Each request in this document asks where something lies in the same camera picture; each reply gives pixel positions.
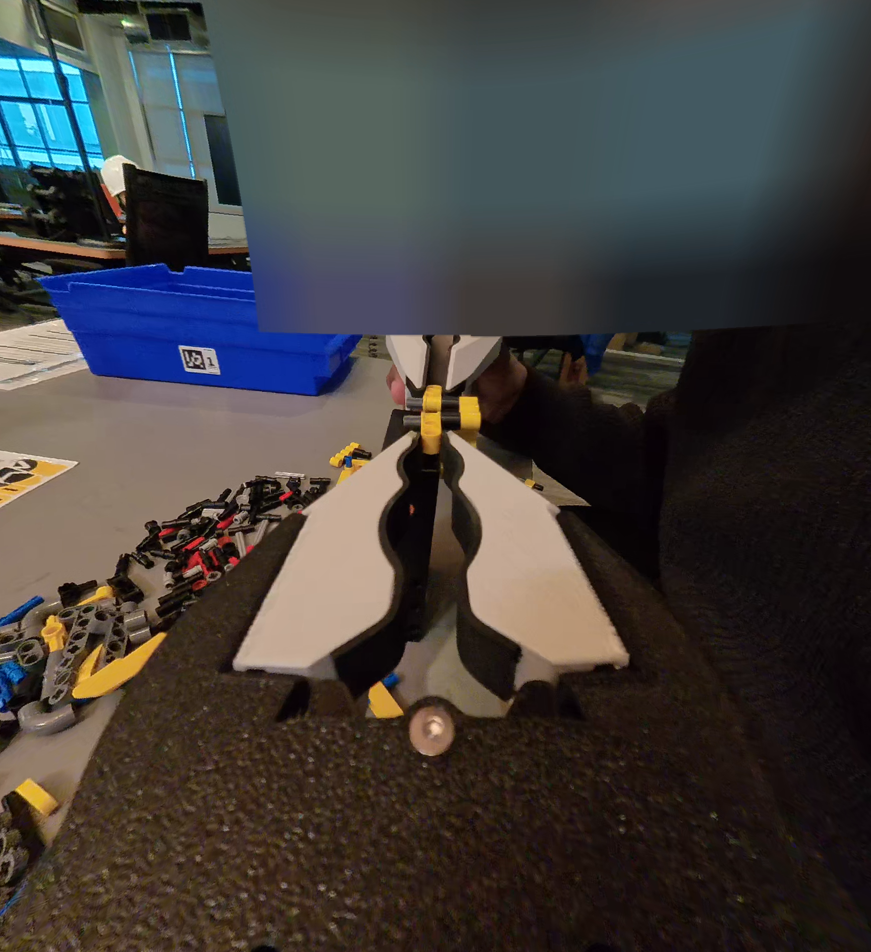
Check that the yellow black instruction sheet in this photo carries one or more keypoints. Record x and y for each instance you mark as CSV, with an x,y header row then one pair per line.
x,y
11,483

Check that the white printed paper sheets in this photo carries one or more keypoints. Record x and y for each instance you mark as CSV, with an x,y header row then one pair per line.
x,y
19,353

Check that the person's right hand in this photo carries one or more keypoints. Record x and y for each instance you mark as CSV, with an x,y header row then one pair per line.
x,y
502,387

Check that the person's black sweater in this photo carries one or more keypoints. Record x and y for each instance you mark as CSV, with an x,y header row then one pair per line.
x,y
792,595

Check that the pile of plastic building pieces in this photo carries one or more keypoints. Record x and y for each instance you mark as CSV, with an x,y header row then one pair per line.
x,y
86,632

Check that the black rectangular block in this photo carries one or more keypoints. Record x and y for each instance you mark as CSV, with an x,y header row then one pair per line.
x,y
422,550

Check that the person's right forearm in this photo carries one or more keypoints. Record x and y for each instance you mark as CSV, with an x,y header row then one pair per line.
x,y
591,476

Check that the pile of black red pins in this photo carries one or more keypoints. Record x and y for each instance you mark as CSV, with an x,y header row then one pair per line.
x,y
205,550

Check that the yellow wedge piece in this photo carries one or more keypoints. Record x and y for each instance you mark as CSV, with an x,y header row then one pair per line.
x,y
383,700

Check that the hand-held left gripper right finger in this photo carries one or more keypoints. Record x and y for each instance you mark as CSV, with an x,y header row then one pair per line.
x,y
532,580

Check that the white helmet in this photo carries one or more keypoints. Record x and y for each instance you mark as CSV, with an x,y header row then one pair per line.
x,y
117,172

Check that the large glass window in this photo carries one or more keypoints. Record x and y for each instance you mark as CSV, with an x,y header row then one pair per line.
x,y
26,104

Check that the blue plastic bin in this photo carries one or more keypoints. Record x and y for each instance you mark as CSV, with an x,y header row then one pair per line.
x,y
145,327

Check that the long wooden edged desk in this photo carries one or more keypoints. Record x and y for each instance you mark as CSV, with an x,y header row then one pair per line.
x,y
48,245

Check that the yellow brick assembly black pins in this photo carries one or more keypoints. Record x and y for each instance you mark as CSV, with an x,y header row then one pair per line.
x,y
430,425

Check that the black mesh office chair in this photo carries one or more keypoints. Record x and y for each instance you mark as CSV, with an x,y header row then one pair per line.
x,y
166,216

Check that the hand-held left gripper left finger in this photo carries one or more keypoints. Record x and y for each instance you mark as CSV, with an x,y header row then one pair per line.
x,y
316,565

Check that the small yellow brick with pins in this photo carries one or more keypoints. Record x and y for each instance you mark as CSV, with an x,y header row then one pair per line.
x,y
350,461

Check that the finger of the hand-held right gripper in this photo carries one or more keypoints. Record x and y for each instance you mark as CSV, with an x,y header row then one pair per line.
x,y
408,355
476,355

